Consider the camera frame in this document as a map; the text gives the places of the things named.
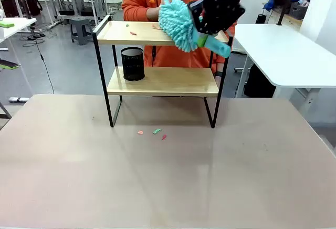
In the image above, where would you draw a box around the teal chenille duster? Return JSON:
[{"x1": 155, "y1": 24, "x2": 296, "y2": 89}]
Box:
[{"x1": 158, "y1": 0, "x2": 232, "y2": 58}]

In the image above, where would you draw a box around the black mesh pen holder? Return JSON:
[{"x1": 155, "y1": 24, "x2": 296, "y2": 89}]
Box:
[{"x1": 120, "y1": 47, "x2": 145, "y2": 82}]

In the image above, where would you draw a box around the person's right forearm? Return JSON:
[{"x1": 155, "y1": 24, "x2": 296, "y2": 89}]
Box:
[{"x1": 122, "y1": 0, "x2": 161, "y2": 23}]

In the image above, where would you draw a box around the small white side table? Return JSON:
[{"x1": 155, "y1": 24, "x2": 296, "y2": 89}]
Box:
[{"x1": 0, "y1": 17, "x2": 37, "y2": 44}]

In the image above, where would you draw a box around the black backpack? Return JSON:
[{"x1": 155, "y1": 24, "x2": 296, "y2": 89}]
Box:
[{"x1": 26, "y1": 0, "x2": 43, "y2": 16}]

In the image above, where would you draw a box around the large white desk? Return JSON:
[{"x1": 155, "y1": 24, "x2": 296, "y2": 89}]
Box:
[{"x1": 232, "y1": 23, "x2": 336, "y2": 88}]

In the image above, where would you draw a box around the black bin under desk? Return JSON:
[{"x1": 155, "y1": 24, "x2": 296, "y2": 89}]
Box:
[{"x1": 244, "y1": 63, "x2": 277, "y2": 98}]

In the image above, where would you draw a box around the grey storage crate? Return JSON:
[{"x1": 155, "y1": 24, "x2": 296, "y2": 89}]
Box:
[{"x1": 288, "y1": 0, "x2": 310, "y2": 19}]

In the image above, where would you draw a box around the grey plastic stool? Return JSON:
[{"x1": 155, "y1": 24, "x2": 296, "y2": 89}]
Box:
[{"x1": 69, "y1": 16, "x2": 95, "y2": 46}]

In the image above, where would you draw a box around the black frame wooden two-tier shelf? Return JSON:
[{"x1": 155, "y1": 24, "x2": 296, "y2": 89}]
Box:
[{"x1": 92, "y1": 15, "x2": 234, "y2": 129}]

